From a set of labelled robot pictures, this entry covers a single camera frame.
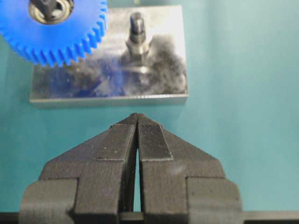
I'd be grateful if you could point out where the grey metal base plate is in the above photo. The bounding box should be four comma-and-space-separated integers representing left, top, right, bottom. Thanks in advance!
30, 5, 188, 108

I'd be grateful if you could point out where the large blue plastic gear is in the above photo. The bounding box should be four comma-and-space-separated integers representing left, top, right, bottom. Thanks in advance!
0, 0, 108, 67

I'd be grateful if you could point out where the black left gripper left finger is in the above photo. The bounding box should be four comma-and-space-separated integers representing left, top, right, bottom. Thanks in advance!
19, 113, 138, 224

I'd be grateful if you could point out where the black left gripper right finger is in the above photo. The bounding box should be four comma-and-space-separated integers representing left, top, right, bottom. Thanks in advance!
138, 114, 243, 224

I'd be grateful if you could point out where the rear threaded steel shaft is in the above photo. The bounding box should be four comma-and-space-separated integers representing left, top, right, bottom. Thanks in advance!
121, 12, 151, 74

